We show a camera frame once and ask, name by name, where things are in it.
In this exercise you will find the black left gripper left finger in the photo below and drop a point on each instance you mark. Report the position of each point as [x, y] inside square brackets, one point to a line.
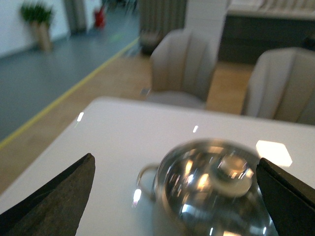
[56, 208]

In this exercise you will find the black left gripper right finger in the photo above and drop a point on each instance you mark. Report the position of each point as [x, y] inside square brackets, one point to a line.
[289, 201]

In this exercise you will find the glass pot lid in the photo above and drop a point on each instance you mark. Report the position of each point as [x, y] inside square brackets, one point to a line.
[209, 188]

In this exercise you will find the white electric cooking pot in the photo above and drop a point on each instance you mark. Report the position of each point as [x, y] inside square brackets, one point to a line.
[147, 179]

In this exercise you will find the beige chair right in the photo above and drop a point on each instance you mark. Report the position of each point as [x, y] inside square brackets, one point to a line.
[282, 86]

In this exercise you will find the beige chair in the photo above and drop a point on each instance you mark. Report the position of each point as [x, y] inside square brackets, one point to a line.
[282, 86]
[182, 69]

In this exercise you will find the grey kitchen counter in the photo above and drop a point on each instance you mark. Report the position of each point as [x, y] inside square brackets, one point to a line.
[247, 34]

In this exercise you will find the beige chair left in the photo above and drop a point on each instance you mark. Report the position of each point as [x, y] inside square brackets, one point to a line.
[182, 69]

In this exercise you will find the potted green plant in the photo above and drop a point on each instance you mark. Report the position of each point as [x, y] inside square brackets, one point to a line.
[39, 17]

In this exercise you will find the red fire extinguisher box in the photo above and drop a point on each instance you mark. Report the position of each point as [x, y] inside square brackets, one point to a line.
[99, 17]

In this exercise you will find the dark woven basket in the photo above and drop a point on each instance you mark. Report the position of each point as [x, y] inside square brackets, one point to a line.
[149, 41]

